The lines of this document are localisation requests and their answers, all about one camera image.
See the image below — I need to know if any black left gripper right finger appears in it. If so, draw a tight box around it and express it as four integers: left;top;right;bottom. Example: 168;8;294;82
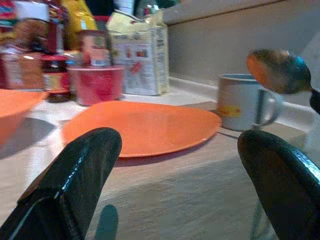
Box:
237;129;320;240

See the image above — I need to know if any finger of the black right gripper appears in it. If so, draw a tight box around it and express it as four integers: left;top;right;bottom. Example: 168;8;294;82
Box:
309;87;320;116

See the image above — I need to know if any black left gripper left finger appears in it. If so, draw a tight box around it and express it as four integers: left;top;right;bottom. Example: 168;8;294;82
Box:
0;127;123;240

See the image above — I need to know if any shiny metal spoon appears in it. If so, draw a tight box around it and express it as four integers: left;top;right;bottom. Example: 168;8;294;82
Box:
246;48;315;95

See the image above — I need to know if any grey metal mug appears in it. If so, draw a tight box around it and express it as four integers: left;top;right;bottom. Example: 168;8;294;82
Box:
216;73;284;132

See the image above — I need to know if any orange flat plate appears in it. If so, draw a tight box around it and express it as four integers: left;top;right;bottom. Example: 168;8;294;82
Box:
62;100;223;158

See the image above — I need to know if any orange bowl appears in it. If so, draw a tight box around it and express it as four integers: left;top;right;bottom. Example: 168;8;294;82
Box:
0;88;49;145

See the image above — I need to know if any red plastic cup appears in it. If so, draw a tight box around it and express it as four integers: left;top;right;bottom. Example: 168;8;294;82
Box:
67;65;125;107

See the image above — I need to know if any small jar with red lid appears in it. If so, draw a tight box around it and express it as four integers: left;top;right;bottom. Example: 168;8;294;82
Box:
41;54;71;103

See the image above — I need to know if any clear plastic container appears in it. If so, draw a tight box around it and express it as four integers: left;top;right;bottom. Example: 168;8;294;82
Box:
0;51;46;92

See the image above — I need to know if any red labelled can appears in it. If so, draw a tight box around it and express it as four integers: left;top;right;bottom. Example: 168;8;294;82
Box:
79;29;112;68

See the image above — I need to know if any white printed carton box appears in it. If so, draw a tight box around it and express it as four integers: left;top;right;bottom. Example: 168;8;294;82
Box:
109;24;170;97

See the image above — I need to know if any yellow snack bag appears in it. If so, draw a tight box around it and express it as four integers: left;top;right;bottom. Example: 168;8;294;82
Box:
61;0;98;52

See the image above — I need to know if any large jar with white lid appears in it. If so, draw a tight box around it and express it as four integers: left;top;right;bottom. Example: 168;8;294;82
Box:
13;1;65;55

